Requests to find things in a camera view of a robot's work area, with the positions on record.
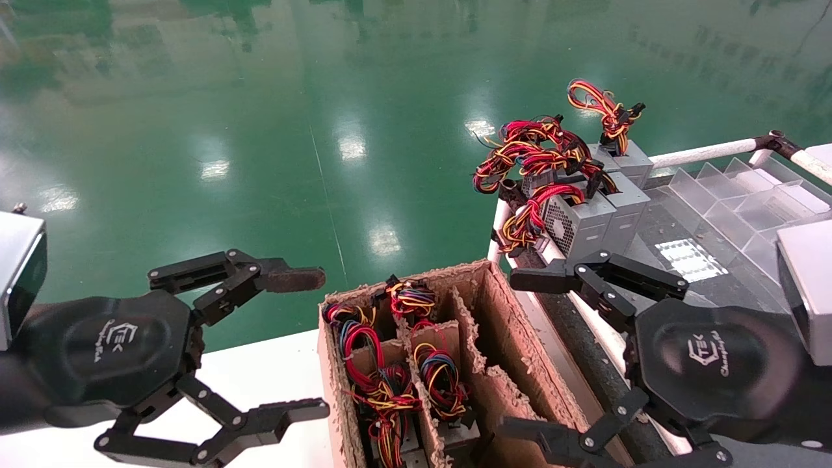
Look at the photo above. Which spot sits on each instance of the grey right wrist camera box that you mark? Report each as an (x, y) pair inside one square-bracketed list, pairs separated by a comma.
[(809, 286)]

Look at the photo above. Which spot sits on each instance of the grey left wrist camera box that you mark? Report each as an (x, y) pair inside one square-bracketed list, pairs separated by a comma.
[(19, 260)]

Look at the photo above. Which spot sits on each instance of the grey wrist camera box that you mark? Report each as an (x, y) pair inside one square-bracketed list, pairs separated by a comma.
[(809, 286), (19, 260)]

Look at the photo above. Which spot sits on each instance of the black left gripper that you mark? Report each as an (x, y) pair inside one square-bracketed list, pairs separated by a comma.
[(110, 351)]

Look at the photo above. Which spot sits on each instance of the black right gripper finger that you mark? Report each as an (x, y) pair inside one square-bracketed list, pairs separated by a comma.
[(539, 279)]

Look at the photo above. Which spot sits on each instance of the black pipe connector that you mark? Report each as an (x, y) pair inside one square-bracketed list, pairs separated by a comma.
[(777, 143)]

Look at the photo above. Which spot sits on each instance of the brown cardboard box with dividers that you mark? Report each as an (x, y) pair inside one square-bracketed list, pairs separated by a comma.
[(507, 338)]

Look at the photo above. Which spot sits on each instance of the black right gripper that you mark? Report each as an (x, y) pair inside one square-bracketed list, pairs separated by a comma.
[(715, 364)]

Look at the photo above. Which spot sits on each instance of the clear acrylic divider tray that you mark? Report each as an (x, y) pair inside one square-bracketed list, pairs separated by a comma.
[(734, 208)]

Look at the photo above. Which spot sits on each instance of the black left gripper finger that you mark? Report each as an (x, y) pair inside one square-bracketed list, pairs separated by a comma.
[(292, 278), (292, 413)]

